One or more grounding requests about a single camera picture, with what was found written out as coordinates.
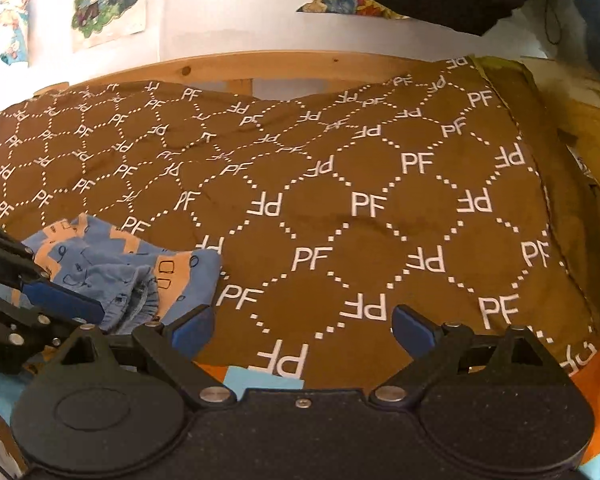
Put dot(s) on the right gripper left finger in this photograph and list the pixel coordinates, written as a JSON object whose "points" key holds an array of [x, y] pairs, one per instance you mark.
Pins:
{"points": [[169, 351]]}

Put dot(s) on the wooden bed frame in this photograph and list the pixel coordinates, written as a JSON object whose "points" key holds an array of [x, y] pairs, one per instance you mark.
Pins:
{"points": [[339, 70]]}

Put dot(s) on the anime poster blue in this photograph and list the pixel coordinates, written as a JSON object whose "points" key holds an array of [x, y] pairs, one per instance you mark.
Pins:
{"points": [[14, 32]]}

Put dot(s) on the brown PF patterned blanket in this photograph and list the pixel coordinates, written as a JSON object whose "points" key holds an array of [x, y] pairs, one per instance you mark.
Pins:
{"points": [[447, 188]]}

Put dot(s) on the anime poster green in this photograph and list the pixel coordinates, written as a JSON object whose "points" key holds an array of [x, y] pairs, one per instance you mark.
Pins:
{"points": [[96, 22]]}

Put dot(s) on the blue orange patterned pants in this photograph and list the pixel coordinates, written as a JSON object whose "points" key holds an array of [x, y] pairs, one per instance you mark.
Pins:
{"points": [[112, 278]]}

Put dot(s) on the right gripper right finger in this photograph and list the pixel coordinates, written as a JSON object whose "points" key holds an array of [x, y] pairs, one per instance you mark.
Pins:
{"points": [[435, 350]]}

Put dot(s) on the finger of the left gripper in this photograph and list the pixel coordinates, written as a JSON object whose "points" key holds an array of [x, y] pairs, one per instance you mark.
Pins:
{"points": [[19, 271], [53, 318]]}

